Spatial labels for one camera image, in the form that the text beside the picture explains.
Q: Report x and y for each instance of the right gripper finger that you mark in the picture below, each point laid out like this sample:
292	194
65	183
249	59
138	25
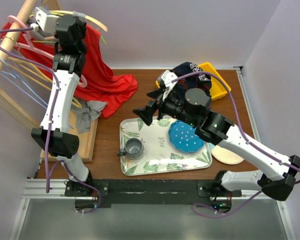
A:
156	94
146	113

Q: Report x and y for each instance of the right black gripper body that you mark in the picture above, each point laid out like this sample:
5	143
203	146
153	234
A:
171	106

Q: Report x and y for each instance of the dark navy maroon garment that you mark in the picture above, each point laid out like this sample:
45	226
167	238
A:
200	81

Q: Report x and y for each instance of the red tank top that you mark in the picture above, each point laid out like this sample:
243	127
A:
102	84

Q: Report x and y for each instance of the pink plastic hanger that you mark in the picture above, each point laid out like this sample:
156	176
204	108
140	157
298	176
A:
29	46

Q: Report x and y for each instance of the yellow plastic hanger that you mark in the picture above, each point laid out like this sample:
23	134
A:
33	69

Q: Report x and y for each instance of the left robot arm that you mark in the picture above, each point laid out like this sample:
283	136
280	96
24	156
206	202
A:
53	134

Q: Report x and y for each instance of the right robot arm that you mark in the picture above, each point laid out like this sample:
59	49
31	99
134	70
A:
276	173

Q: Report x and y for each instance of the grey tank top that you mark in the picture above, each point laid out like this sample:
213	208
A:
90	111

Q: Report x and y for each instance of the beige wooden hanger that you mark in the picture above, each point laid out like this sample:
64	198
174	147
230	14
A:
82	16

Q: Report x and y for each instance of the blue dotted plate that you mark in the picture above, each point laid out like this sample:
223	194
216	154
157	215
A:
183	138

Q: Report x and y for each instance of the grey mug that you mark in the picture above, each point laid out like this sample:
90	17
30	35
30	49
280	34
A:
133	149

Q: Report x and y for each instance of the leaf pattern serving tray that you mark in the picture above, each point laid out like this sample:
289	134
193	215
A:
159	155

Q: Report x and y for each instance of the yellow plastic bin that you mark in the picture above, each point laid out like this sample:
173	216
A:
219	87

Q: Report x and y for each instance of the wooden clothes rack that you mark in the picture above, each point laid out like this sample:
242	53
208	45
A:
87	140

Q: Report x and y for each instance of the cream and blue plate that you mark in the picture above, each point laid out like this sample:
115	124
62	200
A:
226	156

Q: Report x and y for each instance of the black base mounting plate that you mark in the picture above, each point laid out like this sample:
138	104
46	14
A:
146	192

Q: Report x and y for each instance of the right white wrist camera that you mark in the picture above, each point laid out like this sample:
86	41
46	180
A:
165	83

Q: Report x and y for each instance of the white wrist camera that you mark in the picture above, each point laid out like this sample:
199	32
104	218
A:
44	21
165	83

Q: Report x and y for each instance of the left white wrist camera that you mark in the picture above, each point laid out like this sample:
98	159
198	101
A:
44	21

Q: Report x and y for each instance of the aluminium frame rail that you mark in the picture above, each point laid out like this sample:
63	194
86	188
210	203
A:
52	217

